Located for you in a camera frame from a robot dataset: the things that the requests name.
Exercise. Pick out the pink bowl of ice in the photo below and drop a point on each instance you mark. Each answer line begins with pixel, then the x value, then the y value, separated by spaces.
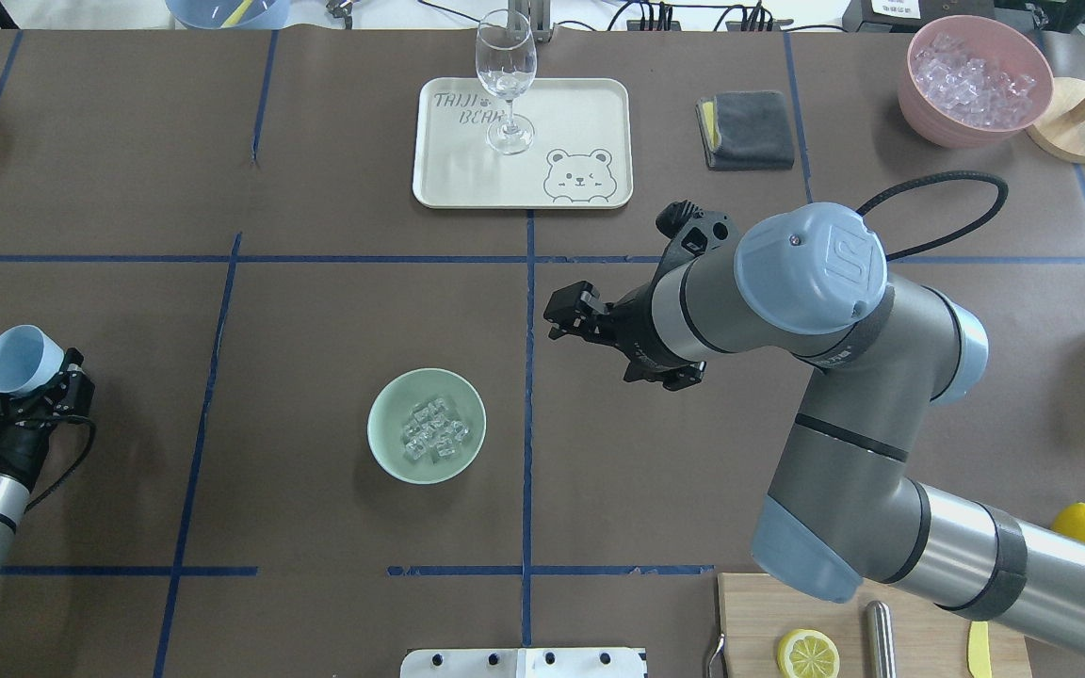
pixel 970 81

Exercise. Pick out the grey folded cloth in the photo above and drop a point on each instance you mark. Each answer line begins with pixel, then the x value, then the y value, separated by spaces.
pixel 746 130

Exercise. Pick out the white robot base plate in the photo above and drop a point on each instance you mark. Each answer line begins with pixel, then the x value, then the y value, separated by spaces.
pixel 526 662

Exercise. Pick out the green ceramic bowl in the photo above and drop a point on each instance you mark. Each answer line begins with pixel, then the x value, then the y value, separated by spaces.
pixel 388 413

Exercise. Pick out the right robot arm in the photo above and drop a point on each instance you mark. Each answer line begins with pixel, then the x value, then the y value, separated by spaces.
pixel 840 508

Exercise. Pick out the half lemon slice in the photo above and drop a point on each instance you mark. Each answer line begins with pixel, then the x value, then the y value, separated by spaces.
pixel 805 652

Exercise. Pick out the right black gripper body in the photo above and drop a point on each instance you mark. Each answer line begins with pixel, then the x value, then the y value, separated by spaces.
pixel 639 325

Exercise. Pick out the wine glass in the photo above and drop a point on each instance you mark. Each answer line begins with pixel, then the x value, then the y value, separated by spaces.
pixel 506 59

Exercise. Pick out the blue bowl with fork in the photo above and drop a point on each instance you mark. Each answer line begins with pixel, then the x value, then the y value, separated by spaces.
pixel 238 15

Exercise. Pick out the light blue plastic cup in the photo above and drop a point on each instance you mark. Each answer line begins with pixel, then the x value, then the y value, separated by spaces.
pixel 29 359

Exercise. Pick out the yellow plastic knife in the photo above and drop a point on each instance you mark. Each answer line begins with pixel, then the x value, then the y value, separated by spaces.
pixel 979 659

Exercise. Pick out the wooden cutting board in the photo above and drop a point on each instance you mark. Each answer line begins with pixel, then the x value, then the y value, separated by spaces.
pixel 756 611

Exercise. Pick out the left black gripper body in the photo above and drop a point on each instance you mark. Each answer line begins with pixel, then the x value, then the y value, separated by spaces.
pixel 2 444

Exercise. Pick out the ice cubes in green bowl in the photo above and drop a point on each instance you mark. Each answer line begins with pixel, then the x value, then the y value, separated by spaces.
pixel 434 429

